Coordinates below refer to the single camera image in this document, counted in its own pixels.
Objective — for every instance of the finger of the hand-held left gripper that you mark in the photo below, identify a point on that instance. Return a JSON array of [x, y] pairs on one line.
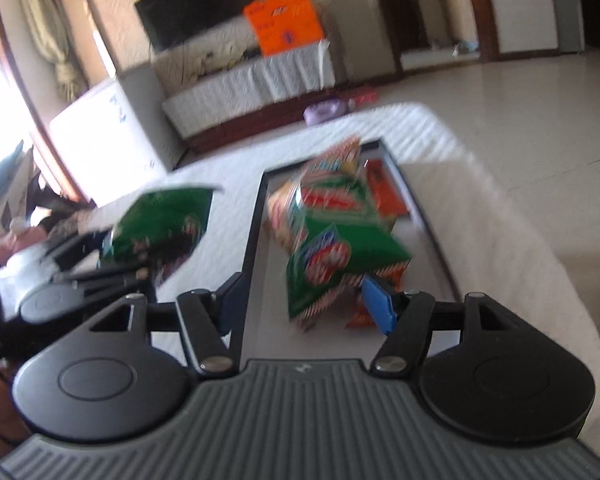
[[110, 280], [75, 247]]

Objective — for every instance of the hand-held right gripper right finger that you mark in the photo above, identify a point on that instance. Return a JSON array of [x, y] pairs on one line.
[[381, 305]]

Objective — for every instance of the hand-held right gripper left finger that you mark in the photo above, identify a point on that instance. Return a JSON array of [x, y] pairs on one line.
[[230, 305]]

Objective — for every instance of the grey box tray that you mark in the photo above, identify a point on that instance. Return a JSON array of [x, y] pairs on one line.
[[270, 280]]

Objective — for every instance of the green snack bag blue logo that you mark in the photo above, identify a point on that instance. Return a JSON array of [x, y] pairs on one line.
[[340, 265]]

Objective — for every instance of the dark green snack bag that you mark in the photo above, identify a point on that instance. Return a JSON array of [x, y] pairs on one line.
[[165, 225]]

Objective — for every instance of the pink plush toy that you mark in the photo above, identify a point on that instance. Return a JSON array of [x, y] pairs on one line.
[[20, 240]]

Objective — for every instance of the black bag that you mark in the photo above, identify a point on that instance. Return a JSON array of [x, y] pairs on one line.
[[0, 180]]

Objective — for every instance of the plain orange snack packet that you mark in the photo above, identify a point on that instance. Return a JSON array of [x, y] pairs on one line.
[[387, 192]]

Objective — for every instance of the white chest freezer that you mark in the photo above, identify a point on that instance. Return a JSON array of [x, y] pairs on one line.
[[115, 135]]

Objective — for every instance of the yellow green snack bag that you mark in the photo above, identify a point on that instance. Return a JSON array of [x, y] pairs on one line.
[[330, 195]]

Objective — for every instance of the wooden tv cabinet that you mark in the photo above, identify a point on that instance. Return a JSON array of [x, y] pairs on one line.
[[235, 131]]

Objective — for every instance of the purple bottle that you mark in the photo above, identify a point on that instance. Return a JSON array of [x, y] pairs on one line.
[[325, 111]]

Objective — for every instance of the pink slippers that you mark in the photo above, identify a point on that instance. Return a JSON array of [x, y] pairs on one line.
[[364, 97]]

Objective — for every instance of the beige curtain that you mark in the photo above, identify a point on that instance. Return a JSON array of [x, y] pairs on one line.
[[55, 35]]

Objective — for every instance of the white lace cloth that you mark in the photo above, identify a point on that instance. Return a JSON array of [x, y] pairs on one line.
[[240, 90]]

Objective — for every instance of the grey slipper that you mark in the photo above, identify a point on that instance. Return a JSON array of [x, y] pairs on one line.
[[465, 49]]

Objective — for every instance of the black television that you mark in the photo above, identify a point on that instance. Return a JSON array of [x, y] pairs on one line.
[[195, 5]]

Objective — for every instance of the orange gift box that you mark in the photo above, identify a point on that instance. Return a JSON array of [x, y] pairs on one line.
[[285, 22]]

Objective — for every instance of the wooden kitchen counter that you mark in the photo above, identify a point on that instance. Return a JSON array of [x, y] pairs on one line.
[[457, 15]]

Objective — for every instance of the dark wooden door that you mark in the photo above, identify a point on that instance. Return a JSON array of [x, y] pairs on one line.
[[397, 5]]

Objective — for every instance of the grey refrigerator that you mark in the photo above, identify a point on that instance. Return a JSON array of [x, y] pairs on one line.
[[565, 5]]

